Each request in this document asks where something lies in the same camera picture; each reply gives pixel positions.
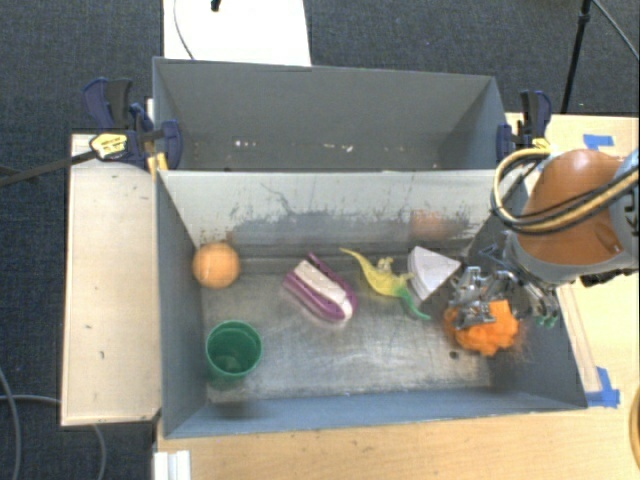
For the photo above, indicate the purple and white toy eggplant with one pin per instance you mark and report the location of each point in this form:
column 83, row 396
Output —
column 320, row 288

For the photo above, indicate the grey metal bin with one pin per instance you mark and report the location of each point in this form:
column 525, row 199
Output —
column 350, row 368

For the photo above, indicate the pale wood board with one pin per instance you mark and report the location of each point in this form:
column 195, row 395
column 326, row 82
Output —
column 110, row 293

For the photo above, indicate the yellow green toy dinosaur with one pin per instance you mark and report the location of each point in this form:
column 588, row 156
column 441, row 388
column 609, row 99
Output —
column 382, row 283

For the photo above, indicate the orange ball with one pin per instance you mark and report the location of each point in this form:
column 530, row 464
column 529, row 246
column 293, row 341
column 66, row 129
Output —
column 216, row 265

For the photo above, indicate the orange fuzzy cloth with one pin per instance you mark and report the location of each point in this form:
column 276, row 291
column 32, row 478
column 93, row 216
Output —
column 492, row 338

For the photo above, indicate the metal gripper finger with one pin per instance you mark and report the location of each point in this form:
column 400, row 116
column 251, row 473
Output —
column 461, row 319
column 484, row 314

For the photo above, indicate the green cup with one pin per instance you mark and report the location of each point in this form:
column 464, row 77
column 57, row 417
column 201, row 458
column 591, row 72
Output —
column 232, row 350

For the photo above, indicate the white wedge block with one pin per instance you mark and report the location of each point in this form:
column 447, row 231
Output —
column 431, row 270

